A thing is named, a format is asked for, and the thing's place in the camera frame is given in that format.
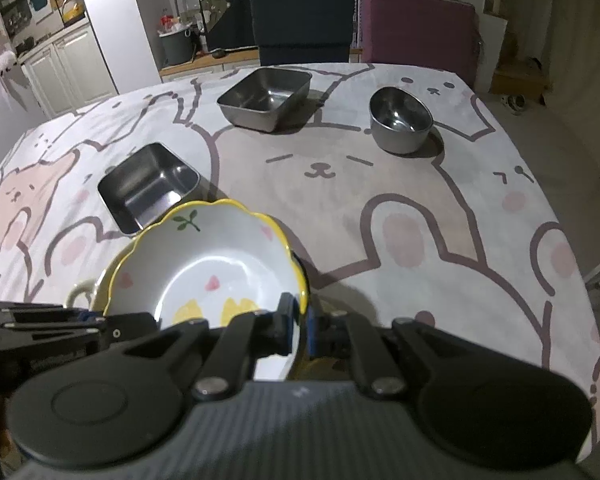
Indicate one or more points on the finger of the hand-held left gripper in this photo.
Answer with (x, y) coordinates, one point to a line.
(130, 332)
(55, 317)

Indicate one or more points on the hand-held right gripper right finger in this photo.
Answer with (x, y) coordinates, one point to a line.
(311, 332)

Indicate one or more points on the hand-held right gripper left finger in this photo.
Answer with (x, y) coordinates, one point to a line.
(285, 315)

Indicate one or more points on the cream ceramic bowl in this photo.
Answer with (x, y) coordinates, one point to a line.
(72, 294)

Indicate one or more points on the white square plate blue rim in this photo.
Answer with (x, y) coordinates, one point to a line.
(300, 270)

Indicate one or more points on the floral ceramic bowl yellow rim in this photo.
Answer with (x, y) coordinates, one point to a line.
(205, 260)

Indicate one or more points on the small rectangular steel container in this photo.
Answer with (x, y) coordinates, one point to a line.
(145, 185)

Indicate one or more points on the round steel bowl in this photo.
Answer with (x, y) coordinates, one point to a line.
(400, 130)

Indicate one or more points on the large rectangular steel container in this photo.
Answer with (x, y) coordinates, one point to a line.
(260, 95)

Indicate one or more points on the printed cartoon tablecloth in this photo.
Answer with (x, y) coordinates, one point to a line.
(430, 200)

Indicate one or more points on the white fridge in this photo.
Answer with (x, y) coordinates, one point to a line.
(0, 110)

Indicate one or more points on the white kitchen cabinet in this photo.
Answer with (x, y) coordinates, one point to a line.
(75, 70)

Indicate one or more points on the white fluffy fridge magnet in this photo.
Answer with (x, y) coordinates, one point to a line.
(6, 59)

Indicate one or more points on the low wooden top cabinet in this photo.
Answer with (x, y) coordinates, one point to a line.
(200, 62)

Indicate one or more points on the grey bucket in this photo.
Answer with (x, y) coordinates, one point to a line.
(177, 47)

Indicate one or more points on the dark blue chair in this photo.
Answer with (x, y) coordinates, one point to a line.
(300, 25)

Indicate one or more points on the dark blue sideboard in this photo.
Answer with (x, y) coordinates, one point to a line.
(230, 25)

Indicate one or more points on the purple chair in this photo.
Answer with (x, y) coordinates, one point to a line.
(420, 30)

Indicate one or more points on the cardboard box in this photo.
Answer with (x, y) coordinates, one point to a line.
(520, 80)

